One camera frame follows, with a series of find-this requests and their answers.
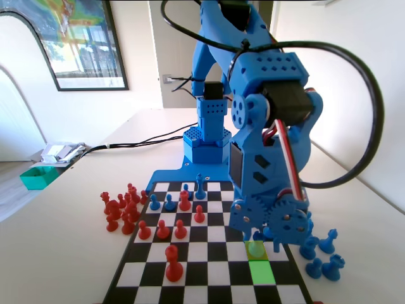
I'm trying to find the blue chess king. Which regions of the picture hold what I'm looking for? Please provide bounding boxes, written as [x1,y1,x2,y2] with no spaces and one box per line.
[194,173,206,200]

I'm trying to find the blue chess rook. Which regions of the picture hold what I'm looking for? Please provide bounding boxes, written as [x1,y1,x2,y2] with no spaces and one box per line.
[321,254,346,282]

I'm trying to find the red piece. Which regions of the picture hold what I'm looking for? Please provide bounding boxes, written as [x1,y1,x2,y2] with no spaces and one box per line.
[178,191,192,212]

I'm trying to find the red chess king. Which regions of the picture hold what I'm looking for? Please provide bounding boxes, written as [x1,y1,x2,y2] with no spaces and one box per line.
[165,245,184,283]

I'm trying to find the red chess queen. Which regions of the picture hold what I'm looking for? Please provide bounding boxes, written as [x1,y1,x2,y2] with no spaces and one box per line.
[99,191,122,221]

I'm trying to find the black white chessboard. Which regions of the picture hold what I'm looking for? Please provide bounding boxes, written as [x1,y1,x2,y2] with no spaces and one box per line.
[101,180,314,304]

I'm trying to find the green plastic bin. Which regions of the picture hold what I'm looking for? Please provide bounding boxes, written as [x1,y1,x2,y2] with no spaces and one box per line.
[18,167,59,191]

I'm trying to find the black framed poster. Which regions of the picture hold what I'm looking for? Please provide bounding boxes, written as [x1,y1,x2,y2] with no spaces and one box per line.
[31,0,130,92]

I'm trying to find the white arched panel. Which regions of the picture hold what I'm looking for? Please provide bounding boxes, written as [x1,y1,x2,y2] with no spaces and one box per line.
[0,11,61,162]

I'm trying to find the red white servo wires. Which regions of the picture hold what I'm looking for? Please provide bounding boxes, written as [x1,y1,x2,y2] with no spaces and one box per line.
[262,118,306,203]

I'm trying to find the blue base plate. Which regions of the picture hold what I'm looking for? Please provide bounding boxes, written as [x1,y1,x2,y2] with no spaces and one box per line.
[148,157,237,194]

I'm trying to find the black power cable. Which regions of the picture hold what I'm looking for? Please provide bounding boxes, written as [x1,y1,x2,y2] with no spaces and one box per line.
[82,136,185,156]
[82,125,190,155]

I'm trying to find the thin black cable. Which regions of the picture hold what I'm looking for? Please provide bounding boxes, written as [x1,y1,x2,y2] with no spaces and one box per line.
[171,75,196,96]

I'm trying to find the thick black camera cable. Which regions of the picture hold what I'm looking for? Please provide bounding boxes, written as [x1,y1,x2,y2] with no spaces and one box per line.
[160,0,385,190]

